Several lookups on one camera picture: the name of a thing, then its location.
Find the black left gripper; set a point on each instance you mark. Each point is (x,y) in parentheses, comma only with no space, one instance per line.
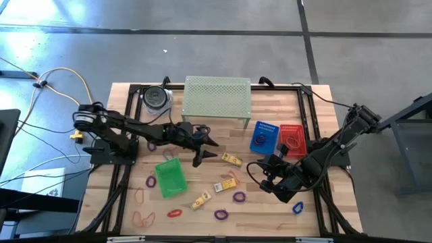
(185,133)

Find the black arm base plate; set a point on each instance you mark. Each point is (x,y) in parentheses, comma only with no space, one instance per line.
(344,162)
(101,157)

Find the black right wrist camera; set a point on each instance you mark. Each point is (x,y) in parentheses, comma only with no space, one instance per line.
(283,150)

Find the red coil wristband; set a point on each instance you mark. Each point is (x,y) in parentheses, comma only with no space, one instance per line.
(168,213)

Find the grey box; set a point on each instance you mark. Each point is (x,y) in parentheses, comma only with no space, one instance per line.
(44,224)

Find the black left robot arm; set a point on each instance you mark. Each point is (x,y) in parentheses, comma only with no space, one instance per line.
(135,128)

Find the orange rubber band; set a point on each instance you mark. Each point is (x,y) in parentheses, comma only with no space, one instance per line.
(135,196)
(133,219)
(287,141)
(154,219)
(236,178)

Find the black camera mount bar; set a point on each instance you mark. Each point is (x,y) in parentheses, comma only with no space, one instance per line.
(202,240)

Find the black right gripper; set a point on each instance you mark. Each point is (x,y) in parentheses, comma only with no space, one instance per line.
(281,179)

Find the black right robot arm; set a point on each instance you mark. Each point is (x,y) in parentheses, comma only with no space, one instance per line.
(324,152)

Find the red plastic basket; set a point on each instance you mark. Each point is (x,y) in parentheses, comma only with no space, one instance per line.
(297,131)

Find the blue coil wristband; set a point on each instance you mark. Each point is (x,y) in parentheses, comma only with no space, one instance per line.
(293,208)

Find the black flat stand foot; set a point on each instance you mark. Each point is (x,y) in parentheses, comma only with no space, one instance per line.
(17,74)

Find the silver bracket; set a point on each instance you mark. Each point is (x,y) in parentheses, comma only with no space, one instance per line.
(125,239)
(314,240)

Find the red rubber band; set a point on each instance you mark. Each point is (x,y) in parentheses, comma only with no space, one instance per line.
(265,136)

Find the dark grey metal table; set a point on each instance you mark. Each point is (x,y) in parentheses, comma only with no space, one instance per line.
(405,111)

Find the black beam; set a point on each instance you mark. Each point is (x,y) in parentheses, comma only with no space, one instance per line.
(33,202)

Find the blue rubber band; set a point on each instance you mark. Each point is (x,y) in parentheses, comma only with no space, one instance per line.
(256,140)
(164,154)

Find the green perforated metal shelf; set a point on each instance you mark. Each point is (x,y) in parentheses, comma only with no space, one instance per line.
(216,96)

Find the green plastic basket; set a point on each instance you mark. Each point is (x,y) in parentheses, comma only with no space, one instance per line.
(170,179)

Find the white paper box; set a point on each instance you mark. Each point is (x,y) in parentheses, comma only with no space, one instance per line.
(40,179)

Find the white cylinder with black top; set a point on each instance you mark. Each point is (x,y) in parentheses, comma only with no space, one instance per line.
(154,97)

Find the blue plastic basket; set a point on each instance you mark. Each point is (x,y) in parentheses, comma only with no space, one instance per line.
(268,130)

